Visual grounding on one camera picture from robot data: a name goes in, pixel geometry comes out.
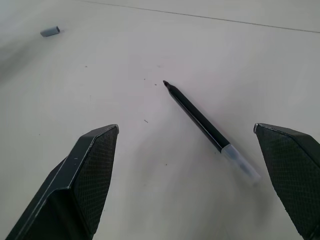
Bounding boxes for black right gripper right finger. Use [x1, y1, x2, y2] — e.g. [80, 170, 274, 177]
[253, 122, 320, 240]

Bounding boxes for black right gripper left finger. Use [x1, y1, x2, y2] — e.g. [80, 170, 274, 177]
[4, 123, 120, 240]

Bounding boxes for black pen with clear end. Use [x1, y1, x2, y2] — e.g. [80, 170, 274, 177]
[162, 80, 261, 186]

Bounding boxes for grey pen cap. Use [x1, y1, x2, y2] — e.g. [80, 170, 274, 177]
[40, 24, 62, 38]

